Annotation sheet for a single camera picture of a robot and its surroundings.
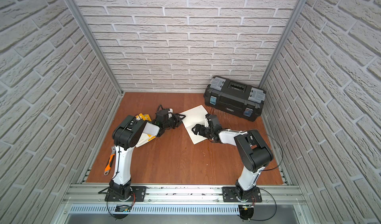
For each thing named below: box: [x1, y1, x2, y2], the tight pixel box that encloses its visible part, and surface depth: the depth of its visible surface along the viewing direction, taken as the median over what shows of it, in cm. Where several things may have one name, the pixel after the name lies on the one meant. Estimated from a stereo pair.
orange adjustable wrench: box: [104, 145, 117, 176], surface depth 85 cm
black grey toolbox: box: [203, 76, 266, 122], surface depth 100 cm
